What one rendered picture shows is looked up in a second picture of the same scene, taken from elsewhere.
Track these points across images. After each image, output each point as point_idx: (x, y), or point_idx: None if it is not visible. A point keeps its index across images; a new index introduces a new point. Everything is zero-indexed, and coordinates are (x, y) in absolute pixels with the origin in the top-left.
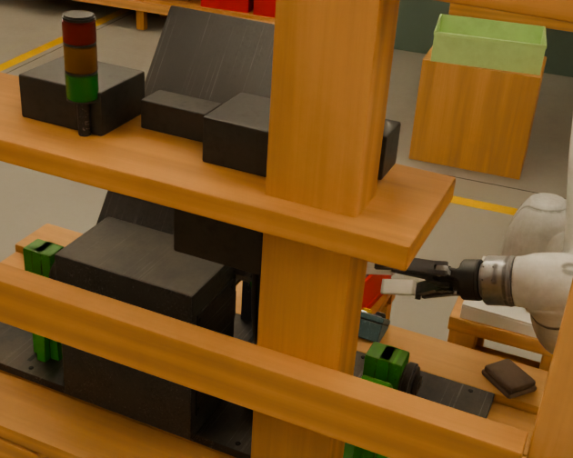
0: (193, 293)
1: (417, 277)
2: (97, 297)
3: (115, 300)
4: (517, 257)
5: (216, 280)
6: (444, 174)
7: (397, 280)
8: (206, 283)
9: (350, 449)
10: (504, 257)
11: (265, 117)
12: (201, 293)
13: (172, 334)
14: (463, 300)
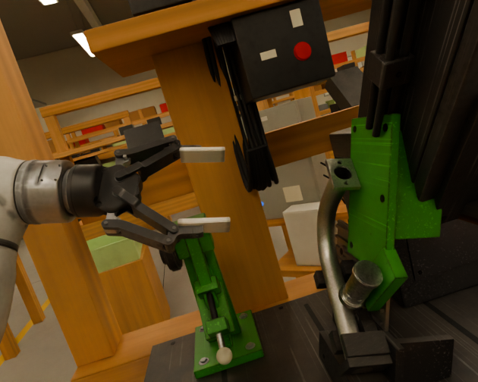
0: (331, 133)
1: (156, 171)
2: (347, 108)
3: (338, 111)
4: (21, 160)
5: (346, 140)
6: (93, 28)
7: (206, 218)
8: (338, 134)
9: (247, 331)
10: (40, 160)
11: None
12: (334, 139)
13: (284, 126)
14: None
